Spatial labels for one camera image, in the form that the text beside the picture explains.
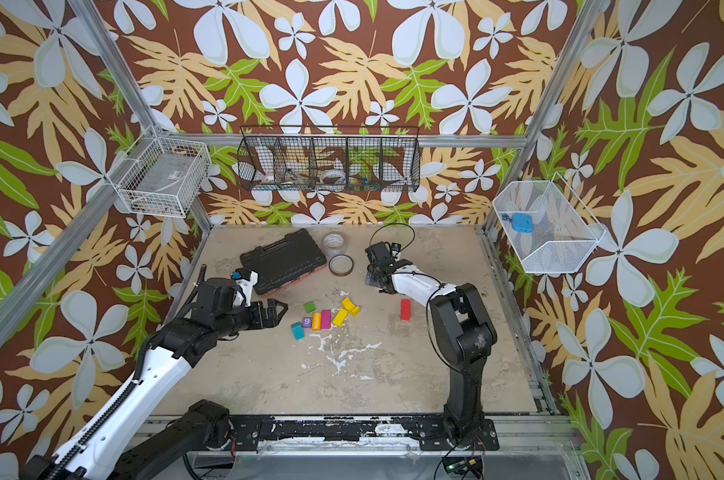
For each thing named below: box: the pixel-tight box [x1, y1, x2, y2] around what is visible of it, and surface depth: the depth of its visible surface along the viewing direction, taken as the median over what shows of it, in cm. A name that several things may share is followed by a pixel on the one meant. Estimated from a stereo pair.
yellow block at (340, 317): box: [332, 308, 349, 327], surface depth 97 cm
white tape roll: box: [319, 169, 346, 185], surface depth 100 cm
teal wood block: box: [291, 321, 305, 340], surface depth 93 cm
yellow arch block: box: [342, 297, 361, 317], surface depth 98 cm
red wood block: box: [400, 299, 411, 321], surface depth 98 cm
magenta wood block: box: [321, 310, 331, 329], surface depth 98 cm
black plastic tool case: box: [240, 228, 327, 295], surface depth 107 cm
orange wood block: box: [312, 312, 322, 331], surface depth 95 cm
